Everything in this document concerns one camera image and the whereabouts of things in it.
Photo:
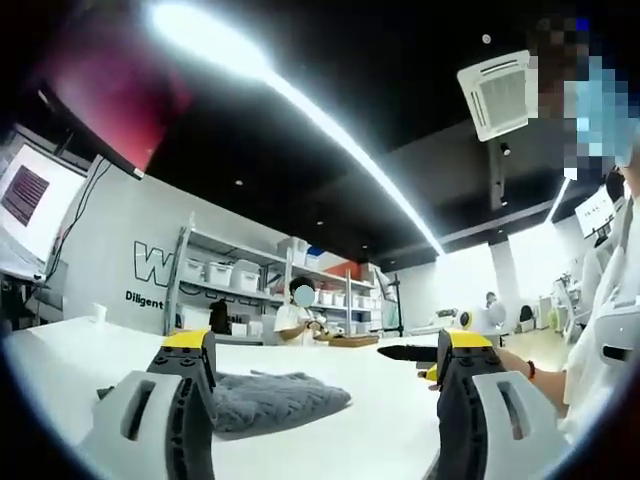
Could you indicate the grey towel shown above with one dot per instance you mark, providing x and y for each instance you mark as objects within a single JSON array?
[{"x": 280, "y": 400}]

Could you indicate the black metal stand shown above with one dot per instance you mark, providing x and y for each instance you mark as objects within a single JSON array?
[{"x": 398, "y": 305}]

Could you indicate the wooden tray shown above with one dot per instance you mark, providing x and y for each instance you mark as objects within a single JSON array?
[{"x": 356, "y": 341}]

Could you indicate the round yellow and white device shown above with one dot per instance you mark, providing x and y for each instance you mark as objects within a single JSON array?
[{"x": 467, "y": 320}]

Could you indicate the white cup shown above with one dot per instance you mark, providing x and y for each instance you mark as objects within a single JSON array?
[{"x": 99, "y": 314}]

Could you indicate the black bag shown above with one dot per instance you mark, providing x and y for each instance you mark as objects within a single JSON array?
[{"x": 219, "y": 317}]

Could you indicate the grey chest-worn device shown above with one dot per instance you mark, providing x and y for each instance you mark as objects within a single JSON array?
[{"x": 620, "y": 345}]

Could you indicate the grey metal shelf rack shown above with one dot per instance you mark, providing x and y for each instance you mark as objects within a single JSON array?
[{"x": 272, "y": 260}]

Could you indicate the row of white storage boxes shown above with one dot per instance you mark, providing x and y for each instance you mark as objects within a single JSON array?
[{"x": 232, "y": 274}]

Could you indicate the person's white shirt torso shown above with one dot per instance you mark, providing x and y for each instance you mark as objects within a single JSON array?
[{"x": 607, "y": 280}]

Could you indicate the black ceiling spotlight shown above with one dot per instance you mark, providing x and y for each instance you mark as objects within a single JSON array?
[{"x": 505, "y": 148}]

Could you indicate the long ceiling light strip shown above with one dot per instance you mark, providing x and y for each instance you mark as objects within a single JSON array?
[{"x": 320, "y": 120}]

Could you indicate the computer monitor with white screen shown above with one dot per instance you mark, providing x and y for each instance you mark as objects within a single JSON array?
[{"x": 37, "y": 200}]

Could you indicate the white ceiling air conditioner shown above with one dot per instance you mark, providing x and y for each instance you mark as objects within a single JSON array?
[{"x": 500, "y": 95}]

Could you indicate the round ceiling smoke detector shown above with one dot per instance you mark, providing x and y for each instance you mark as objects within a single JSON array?
[{"x": 486, "y": 38}]

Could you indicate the wall-mounted white screen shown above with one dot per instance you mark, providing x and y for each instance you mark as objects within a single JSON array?
[{"x": 595, "y": 212}]

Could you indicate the wall screen with red picture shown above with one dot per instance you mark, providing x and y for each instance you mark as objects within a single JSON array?
[{"x": 120, "y": 90}]

